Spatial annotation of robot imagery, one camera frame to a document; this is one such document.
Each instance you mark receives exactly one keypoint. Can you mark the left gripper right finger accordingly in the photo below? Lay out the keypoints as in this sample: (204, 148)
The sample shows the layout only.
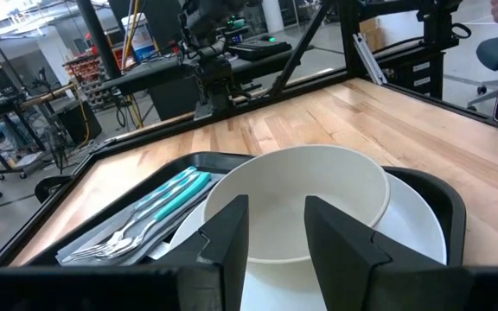
(340, 259)

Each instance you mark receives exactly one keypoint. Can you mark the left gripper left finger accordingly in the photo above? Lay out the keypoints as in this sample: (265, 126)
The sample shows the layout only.
(231, 242)

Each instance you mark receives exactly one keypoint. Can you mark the white round plate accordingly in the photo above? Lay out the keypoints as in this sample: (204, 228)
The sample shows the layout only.
(404, 224)

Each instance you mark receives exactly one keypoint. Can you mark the beige bowl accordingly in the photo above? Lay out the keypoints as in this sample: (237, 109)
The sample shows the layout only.
(292, 190)

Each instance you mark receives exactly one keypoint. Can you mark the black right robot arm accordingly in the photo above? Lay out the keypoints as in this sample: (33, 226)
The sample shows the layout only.
(214, 73)

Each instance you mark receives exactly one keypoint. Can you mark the black plastic serving tray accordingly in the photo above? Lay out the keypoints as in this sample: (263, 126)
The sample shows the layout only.
(445, 207)

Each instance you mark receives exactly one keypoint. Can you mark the black desk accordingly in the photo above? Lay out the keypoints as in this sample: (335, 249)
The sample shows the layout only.
(154, 75)
(275, 67)

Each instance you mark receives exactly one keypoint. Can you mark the black drawer cabinet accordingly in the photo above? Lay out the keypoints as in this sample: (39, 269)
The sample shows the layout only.
(409, 73)

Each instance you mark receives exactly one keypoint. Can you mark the silver aluminium extrusion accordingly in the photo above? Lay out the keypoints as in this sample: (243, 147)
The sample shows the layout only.
(370, 60)

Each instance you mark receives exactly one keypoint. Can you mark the red parts shelf rack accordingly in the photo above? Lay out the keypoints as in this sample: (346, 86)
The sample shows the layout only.
(82, 73)

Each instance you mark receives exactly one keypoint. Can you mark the black pole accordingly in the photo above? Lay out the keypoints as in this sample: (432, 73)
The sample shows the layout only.
(97, 39)

